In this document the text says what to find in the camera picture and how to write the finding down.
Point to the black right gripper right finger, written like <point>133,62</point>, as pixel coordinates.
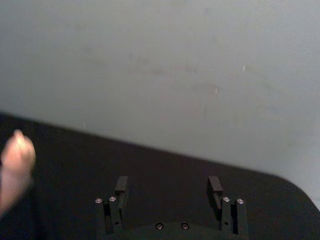
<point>228,212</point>

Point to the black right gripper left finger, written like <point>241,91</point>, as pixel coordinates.
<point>117,205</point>

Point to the person's hand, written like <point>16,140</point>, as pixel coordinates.
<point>15,170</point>

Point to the black table cloth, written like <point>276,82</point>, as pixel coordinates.
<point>75,175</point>

